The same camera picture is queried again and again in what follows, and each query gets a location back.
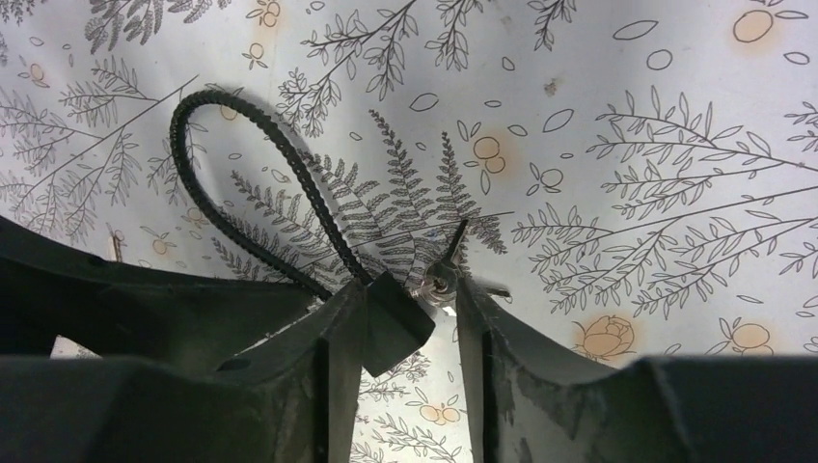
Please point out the black cable lock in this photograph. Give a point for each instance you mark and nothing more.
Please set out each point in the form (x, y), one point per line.
(397, 326)

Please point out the floral table mat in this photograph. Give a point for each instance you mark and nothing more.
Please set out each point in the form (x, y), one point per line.
(641, 175)

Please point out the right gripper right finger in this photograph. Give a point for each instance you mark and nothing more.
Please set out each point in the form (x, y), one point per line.
(530, 399)

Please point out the small padlock key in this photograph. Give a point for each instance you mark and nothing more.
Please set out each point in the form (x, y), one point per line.
(445, 284)

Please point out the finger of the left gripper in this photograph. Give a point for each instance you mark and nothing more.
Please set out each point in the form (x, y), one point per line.
(193, 323)

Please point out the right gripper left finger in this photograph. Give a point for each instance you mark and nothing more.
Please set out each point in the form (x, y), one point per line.
(290, 399)

